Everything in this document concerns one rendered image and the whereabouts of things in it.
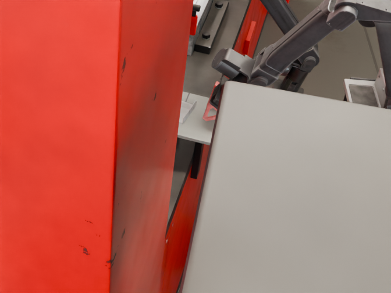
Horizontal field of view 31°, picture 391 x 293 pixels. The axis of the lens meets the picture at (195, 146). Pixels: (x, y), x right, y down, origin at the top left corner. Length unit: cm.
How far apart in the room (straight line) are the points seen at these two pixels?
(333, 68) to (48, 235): 341
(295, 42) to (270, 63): 11
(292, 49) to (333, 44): 250
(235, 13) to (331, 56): 150
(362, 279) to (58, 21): 25
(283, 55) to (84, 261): 112
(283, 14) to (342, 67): 193
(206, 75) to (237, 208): 185
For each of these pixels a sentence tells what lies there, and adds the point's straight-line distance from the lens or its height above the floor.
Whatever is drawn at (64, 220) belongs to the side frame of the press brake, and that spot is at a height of 183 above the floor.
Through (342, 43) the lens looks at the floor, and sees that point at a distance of 418.
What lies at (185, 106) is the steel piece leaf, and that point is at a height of 100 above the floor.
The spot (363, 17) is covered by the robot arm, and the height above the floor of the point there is 153.
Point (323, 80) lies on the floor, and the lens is 387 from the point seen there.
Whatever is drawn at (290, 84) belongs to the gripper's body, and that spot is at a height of 93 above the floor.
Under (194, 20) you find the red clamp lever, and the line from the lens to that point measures 197.
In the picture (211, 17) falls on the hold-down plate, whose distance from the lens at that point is 254.
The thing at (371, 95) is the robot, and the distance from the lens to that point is 212.
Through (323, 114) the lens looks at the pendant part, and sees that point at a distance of 56.
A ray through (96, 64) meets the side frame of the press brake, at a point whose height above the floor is 201.
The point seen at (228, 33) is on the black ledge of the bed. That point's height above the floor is 87.
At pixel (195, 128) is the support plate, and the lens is 193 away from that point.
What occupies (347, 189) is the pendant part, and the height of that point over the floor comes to 195.
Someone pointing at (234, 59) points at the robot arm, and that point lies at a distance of 180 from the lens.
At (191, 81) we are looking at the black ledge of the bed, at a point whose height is 88.
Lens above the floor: 230
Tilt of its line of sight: 44 degrees down
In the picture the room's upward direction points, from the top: 8 degrees clockwise
